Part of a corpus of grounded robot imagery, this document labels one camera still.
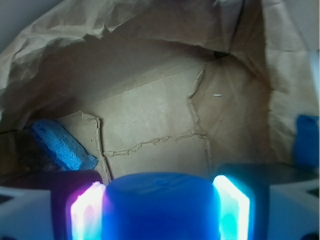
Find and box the blue plastic bottle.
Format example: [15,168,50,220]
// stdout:
[101,172,221,240]

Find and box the dark brown lump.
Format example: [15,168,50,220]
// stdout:
[18,144,61,172]

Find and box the brown paper bag bin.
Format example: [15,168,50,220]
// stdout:
[0,0,320,182]

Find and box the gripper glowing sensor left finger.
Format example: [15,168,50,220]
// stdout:
[0,170,103,240]

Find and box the blue sponge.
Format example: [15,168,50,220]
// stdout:
[31,119,98,171]

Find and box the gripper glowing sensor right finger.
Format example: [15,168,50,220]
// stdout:
[212,163,320,240]

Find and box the blue masking tape piece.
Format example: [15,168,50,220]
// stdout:
[293,114,320,168]

